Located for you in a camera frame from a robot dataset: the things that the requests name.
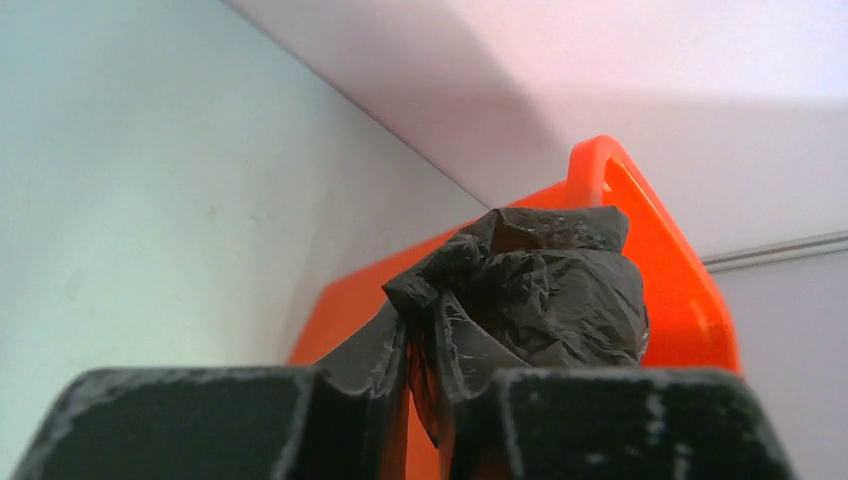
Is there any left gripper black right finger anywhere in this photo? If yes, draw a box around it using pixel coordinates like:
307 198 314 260
433 298 797 479

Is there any black plastic trash bag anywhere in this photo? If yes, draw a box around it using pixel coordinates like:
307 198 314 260
382 205 651 448

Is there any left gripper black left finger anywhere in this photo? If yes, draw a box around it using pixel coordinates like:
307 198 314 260
13 305 408 479

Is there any orange plastic trash bin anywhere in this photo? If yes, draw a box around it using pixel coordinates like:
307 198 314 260
292 136 743 479

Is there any right aluminium frame post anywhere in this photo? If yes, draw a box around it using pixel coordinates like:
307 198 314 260
701 230 847 274

